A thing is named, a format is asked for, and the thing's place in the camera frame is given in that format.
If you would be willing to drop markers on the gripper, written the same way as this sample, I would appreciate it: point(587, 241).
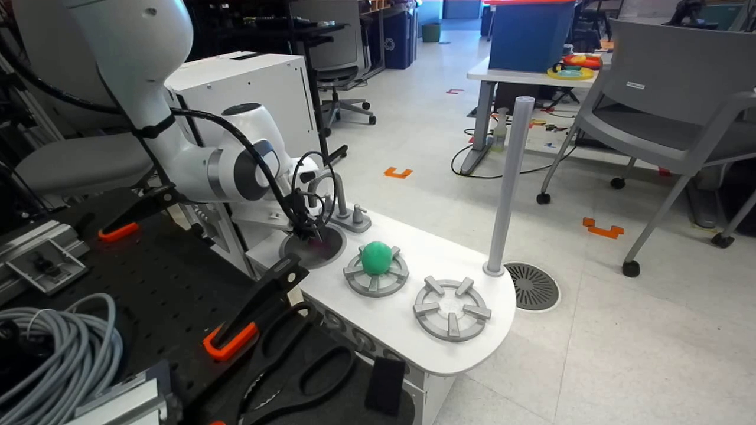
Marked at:
point(307, 227)

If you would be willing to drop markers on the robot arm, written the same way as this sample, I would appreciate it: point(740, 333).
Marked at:
point(142, 71)

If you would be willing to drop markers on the toy kitchen sink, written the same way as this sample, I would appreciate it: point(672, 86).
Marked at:
point(307, 251)

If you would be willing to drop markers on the grey toy tap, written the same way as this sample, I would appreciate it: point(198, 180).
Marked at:
point(342, 209)

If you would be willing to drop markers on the green toy ball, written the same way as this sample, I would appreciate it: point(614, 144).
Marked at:
point(377, 257)

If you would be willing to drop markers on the grey toy burner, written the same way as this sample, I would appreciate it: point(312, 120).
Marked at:
point(360, 282)
point(452, 308)

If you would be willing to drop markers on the stove knob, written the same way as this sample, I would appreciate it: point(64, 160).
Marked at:
point(334, 321)
point(364, 341)

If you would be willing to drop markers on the white toy kitchen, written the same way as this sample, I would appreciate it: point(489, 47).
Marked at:
point(401, 319)

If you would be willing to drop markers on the grey toy kitchen pole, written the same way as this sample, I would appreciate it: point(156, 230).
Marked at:
point(509, 189)

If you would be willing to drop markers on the yellow toy plate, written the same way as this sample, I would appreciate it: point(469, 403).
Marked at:
point(570, 74)

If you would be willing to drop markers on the red and orange toy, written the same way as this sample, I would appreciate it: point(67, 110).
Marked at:
point(583, 61)

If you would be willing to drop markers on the black clamp with orange tips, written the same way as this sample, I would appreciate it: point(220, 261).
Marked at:
point(260, 307)
point(277, 378)
point(139, 212)

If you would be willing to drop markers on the orange tape mark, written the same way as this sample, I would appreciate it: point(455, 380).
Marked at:
point(398, 173)
point(602, 230)

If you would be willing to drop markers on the white control box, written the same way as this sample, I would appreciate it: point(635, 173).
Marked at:
point(260, 94)

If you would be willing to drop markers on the black office chair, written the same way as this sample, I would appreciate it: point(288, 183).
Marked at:
point(342, 65)

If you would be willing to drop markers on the blue recycling bin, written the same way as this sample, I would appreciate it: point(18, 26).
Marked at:
point(398, 38)

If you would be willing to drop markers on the clear spray bottle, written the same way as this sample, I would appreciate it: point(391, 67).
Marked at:
point(500, 133)

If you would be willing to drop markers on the white table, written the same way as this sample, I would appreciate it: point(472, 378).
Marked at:
point(490, 106)

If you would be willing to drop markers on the green waste bin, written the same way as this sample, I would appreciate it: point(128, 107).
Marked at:
point(431, 32)

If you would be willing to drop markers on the round floor vent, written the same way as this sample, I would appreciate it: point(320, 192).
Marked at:
point(533, 286)

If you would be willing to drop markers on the grey office chair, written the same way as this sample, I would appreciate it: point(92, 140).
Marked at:
point(77, 162)

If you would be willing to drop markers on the blue storage bin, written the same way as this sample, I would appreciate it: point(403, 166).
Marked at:
point(528, 35)

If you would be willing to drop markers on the grey chair on castors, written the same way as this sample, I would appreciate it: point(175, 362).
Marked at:
point(667, 100)

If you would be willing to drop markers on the silver metal bracket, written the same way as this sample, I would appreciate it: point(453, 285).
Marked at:
point(118, 401)

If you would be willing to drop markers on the aluminium rail bracket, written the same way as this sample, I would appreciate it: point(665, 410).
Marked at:
point(41, 260)

